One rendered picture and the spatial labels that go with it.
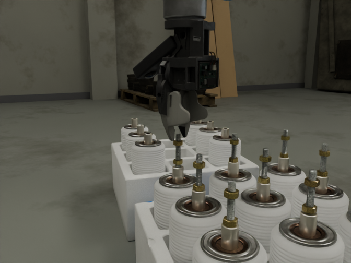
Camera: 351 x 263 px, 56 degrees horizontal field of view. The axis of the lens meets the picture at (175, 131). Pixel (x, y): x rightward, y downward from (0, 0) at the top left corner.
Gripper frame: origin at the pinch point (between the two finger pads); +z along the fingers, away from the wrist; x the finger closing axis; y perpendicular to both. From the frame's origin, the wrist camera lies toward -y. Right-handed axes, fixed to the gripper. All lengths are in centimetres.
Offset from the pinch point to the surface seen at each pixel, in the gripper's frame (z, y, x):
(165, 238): 17.8, 3.7, -7.6
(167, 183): 9.7, 0.4, -2.9
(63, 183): 35, -73, 21
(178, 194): 10.7, 3.7, -3.6
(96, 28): -45, -271, 201
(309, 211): 6.3, 26.9, -5.0
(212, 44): -29, -182, 303
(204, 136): 11.2, -18.8, 39.0
